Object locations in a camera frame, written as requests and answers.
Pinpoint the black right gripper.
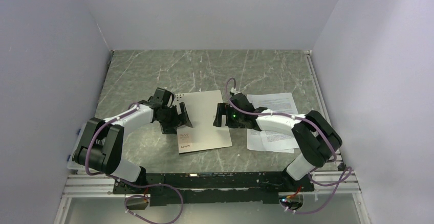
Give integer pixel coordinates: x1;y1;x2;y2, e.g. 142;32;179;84
213;103;245;128

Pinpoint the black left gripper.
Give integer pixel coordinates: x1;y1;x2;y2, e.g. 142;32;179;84
158;102;192;135

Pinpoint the beige folder with black inside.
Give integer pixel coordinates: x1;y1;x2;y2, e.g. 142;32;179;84
175;90;232;154

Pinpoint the printed white paper sheet top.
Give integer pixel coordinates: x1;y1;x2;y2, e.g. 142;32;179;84
247;93;299;142

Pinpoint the printed white paper sheet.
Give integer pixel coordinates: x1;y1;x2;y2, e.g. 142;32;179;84
247;129;299;153
247;93;299;142

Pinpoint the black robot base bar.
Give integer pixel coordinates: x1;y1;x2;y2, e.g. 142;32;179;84
113;171;315;207

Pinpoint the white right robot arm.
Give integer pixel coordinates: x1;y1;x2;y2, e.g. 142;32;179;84
213;92;342;191

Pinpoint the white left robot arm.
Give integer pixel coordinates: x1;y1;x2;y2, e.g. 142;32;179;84
71;88;192;193

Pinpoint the printed white paper sheet lower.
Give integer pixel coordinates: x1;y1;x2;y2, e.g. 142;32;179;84
247;129;299;153

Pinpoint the clear plastic parts box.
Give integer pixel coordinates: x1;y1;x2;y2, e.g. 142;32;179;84
67;123;86;170

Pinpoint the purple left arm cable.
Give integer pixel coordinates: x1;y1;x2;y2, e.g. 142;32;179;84
84;103;184;224

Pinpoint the aluminium frame rail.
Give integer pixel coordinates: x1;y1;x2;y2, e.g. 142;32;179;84
54;174;115;223

